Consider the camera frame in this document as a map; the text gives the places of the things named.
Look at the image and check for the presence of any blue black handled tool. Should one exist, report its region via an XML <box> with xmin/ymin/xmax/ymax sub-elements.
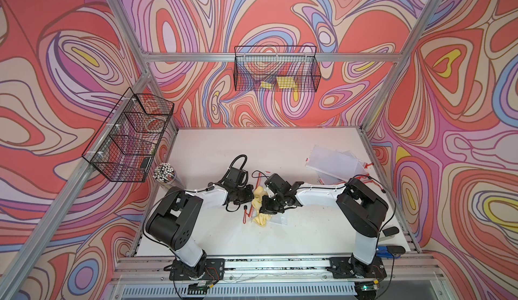
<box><xmin>376</xmin><ymin>227</ymin><xmax>406</xmax><ymax>258</ymax></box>

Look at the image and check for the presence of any black wire basket wall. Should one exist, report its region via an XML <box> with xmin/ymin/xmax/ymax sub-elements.
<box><xmin>82</xmin><ymin>88</ymin><xmax>174</xmax><ymax>183</ymax></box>
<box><xmin>233</xmin><ymin>44</ymin><xmax>322</xmax><ymax>92</ymax></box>

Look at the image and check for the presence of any small yellow sticky note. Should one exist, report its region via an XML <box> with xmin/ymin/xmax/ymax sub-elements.
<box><xmin>260</xmin><ymin>81</ymin><xmax>274</xmax><ymax>90</ymax></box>

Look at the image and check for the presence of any black wire basket back wall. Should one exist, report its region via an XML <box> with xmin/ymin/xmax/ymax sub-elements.
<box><xmin>233</xmin><ymin>44</ymin><xmax>322</xmax><ymax>92</ymax></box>

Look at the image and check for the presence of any aluminium front rail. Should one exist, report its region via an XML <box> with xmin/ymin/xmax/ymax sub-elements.
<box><xmin>111</xmin><ymin>252</ymin><xmax>444</xmax><ymax>282</ymax></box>

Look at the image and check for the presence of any yellow sticky note pad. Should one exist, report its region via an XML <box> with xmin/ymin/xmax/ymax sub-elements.
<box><xmin>276</xmin><ymin>76</ymin><xmax>298</xmax><ymax>90</ymax></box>

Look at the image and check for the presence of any clear mesh document bag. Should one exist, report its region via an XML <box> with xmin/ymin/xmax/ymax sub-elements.
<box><xmin>242</xmin><ymin>170</ymin><xmax>288</xmax><ymax>225</ymax></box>
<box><xmin>306</xmin><ymin>145</ymin><xmax>368</xmax><ymax>185</ymax></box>

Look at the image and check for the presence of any black wire basket left wall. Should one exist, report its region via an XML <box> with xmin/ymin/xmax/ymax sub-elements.
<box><xmin>82</xmin><ymin>88</ymin><xmax>174</xmax><ymax>183</ymax></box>

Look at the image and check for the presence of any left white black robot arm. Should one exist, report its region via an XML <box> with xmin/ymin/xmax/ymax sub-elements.
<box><xmin>144</xmin><ymin>167</ymin><xmax>254</xmax><ymax>268</ymax></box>

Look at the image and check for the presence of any yellow microfiber cloth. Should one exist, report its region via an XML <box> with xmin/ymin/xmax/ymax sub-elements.
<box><xmin>252</xmin><ymin>186</ymin><xmax>271</xmax><ymax>227</ymax></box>

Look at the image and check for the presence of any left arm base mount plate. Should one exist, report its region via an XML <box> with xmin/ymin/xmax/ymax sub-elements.
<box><xmin>164</xmin><ymin>258</ymin><xmax>225</xmax><ymax>282</ymax></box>

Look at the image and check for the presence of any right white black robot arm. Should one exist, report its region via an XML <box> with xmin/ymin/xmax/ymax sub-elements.
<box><xmin>259</xmin><ymin>173</ymin><xmax>389</xmax><ymax>266</ymax></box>

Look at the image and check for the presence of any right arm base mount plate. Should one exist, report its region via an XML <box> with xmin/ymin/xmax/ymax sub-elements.
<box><xmin>326</xmin><ymin>256</ymin><xmax>387</xmax><ymax>281</ymax></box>

